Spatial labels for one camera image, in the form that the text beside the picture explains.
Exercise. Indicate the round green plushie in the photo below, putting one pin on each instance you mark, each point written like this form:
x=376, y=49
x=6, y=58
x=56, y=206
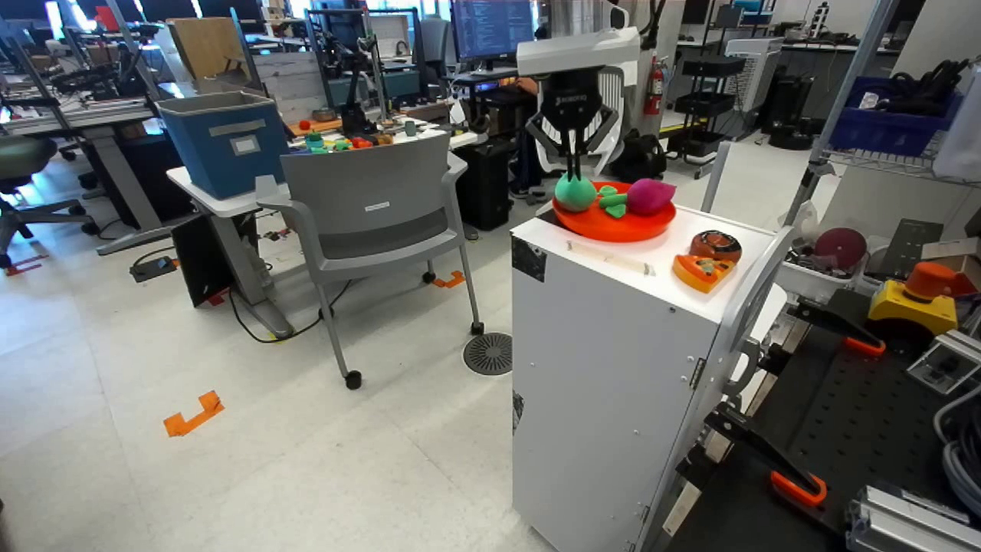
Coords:
x=574, y=194

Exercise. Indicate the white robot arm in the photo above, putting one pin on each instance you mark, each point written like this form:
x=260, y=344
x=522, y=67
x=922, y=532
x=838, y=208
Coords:
x=576, y=49

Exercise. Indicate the black office chair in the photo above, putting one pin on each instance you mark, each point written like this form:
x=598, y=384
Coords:
x=20, y=163

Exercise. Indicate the white toy kitchen cabinet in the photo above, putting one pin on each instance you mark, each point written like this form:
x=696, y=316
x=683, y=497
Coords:
x=602, y=388

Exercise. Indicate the yellow emergency stop button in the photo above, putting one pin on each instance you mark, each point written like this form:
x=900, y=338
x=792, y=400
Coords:
x=907, y=295

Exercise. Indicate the aluminium extrusion rail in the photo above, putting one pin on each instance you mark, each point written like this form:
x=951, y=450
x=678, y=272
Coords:
x=907, y=521

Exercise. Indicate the grey desk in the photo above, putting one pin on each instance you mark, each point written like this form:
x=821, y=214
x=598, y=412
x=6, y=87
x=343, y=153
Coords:
x=72, y=116

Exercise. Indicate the grey metal bracket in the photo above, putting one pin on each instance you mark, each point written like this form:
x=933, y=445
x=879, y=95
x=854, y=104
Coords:
x=912, y=246

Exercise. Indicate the black orange clamp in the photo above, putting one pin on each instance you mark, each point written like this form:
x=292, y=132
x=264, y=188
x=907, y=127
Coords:
x=766, y=460
x=838, y=332

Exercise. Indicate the white desk with toys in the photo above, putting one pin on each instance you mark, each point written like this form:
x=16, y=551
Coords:
x=209, y=203

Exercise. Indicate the toy chocolate donut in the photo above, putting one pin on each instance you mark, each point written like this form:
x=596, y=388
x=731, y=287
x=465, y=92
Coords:
x=716, y=246

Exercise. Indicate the black floor power strip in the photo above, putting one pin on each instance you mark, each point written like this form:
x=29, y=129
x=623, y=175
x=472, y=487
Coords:
x=155, y=269

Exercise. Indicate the black stand on desk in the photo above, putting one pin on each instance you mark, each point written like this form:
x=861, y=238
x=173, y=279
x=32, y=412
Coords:
x=352, y=82

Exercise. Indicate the black box under desk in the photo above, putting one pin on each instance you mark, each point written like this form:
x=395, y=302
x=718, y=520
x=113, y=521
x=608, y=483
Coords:
x=200, y=262

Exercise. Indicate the blue plastic crate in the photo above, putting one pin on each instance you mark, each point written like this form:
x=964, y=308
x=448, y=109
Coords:
x=890, y=124

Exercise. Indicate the orange floor bracket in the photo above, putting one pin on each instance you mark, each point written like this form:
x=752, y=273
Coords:
x=191, y=415

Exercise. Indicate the computer monitor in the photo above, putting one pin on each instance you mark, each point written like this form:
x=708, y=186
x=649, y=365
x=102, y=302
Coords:
x=487, y=28

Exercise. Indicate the magenta plushie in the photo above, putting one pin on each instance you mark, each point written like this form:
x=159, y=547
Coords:
x=649, y=196

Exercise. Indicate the grey metal pole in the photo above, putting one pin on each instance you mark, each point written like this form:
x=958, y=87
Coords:
x=844, y=102

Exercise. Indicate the black computer tower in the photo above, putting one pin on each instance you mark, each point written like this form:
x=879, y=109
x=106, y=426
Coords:
x=486, y=186

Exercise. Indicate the dark round toy disc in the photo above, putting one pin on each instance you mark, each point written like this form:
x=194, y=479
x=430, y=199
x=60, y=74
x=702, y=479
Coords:
x=842, y=250

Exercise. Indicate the grey plastic chair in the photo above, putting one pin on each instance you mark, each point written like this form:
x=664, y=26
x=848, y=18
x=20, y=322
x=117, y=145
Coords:
x=369, y=199

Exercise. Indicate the red fire extinguisher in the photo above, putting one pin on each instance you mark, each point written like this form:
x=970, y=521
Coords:
x=653, y=92

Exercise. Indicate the small green plush leaf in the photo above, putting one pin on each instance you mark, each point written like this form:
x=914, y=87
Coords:
x=614, y=203

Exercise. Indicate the dark round floor base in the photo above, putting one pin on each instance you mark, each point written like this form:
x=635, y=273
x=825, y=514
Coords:
x=487, y=352

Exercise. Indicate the cardboard box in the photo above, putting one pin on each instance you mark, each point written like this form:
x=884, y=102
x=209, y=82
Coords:
x=209, y=49

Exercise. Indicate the orange plate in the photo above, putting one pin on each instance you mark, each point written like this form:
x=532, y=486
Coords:
x=614, y=229

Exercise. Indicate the toy orange pizza slice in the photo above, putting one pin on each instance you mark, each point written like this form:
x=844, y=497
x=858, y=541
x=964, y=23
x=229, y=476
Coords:
x=702, y=273

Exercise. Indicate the black backpack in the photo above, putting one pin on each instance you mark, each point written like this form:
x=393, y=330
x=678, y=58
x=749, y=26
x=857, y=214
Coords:
x=638, y=157

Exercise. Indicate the blue storage bin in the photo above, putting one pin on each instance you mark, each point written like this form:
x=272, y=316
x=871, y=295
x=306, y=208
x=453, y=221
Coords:
x=226, y=141

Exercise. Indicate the black equipment cart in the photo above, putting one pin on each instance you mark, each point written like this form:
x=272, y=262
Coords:
x=705, y=102

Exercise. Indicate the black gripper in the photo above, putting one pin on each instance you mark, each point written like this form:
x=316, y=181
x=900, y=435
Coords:
x=581, y=92

